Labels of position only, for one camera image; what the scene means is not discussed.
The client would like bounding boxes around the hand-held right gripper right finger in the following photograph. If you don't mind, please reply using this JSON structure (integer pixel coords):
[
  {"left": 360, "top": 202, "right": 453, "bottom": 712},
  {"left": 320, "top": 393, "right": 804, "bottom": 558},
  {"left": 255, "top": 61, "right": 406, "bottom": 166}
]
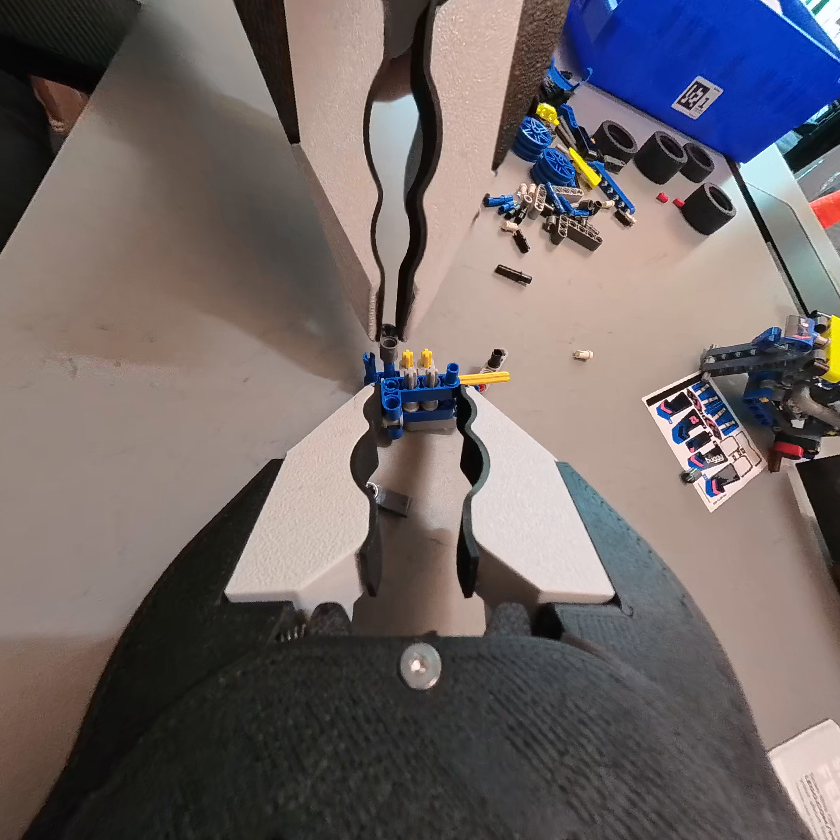
[{"left": 456, "top": 384, "right": 618, "bottom": 606}]

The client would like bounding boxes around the blue lego wheel rim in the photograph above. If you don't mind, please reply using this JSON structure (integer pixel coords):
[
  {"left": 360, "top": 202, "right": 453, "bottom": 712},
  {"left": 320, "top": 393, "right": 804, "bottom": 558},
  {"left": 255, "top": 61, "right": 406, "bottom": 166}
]
[
  {"left": 512, "top": 117, "right": 552, "bottom": 161},
  {"left": 530, "top": 147, "right": 578, "bottom": 191}
]

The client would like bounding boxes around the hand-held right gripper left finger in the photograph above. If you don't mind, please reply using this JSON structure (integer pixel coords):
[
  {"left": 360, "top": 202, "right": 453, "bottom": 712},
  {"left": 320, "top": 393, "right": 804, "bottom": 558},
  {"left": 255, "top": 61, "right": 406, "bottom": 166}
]
[{"left": 224, "top": 386, "right": 385, "bottom": 605}]

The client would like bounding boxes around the pile of loose lego pieces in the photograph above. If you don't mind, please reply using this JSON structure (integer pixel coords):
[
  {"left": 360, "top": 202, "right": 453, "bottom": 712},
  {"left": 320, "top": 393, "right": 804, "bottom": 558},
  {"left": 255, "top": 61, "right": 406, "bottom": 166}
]
[{"left": 484, "top": 59, "right": 639, "bottom": 253}]

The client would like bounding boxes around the blue lego assembly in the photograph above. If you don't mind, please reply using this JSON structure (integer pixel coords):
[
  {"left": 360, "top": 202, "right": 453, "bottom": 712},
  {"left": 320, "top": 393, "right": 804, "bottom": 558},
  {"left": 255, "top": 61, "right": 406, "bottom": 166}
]
[{"left": 363, "top": 348, "right": 511, "bottom": 439}]

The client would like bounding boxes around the partly built lego buggy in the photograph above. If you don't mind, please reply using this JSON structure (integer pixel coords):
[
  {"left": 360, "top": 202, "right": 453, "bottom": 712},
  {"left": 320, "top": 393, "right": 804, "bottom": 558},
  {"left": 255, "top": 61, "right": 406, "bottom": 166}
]
[{"left": 699, "top": 311, "right": 840, "bottom": 470}]

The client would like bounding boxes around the lego sticker sheet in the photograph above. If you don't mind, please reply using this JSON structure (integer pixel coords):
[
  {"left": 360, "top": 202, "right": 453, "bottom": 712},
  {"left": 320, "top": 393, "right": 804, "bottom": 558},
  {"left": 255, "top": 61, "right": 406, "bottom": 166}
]
[{"left": 642, "top": 371, "right": 767, "bottom": 513}]

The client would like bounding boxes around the blue plastic bin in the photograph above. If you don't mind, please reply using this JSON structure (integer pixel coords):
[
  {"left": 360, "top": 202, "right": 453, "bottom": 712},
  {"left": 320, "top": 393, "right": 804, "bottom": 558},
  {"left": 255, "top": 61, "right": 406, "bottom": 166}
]
[{"left": 563, "top": 0, "right": 840, "bottom": 165}]

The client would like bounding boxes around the black rubber lego tyre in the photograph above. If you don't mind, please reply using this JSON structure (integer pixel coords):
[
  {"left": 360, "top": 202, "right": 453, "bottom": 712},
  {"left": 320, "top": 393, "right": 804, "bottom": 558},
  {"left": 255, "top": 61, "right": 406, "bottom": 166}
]
[
  {"left": 682, "top": 182, "right": 737, "bottom": 236},
  {"left": 679, "top": 141, "right": 718, "bottom": 185},
  {"left": 633, "top": 131, "right": 689, "bottom": 186},
  {"left": 592, "top": 120, "right": 639, "bottom": 166}
]

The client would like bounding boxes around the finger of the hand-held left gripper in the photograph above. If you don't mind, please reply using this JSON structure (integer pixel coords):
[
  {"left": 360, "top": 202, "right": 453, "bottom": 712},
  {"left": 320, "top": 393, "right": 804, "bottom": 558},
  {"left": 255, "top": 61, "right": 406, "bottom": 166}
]
[
  {"left": 283, "top": 0, "right": 395, "bottom": 345},
  {"left": 394, "top": 0, "right": 526, "bottom": 336}
]

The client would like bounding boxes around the white text leaflet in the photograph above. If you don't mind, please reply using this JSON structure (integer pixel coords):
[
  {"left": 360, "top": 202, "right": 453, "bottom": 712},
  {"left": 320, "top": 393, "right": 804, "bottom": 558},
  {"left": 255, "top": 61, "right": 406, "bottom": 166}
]
[{"left": 768, "top": 718, "right": 840, "bottom": 840}]

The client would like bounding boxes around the person's black shirt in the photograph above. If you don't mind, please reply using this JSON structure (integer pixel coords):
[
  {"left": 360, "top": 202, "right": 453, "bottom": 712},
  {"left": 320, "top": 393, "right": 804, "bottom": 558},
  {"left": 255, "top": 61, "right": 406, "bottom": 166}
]
[{"left": 0, "top": 0, "right": 142, "bottom": 89}]

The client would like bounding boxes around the grey short lego beam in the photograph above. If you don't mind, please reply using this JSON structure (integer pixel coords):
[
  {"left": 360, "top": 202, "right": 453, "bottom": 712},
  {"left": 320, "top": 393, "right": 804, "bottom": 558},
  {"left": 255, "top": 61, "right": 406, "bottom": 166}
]
[{"left": 367, "top": 482, "right": 414, "bottom": 517}]

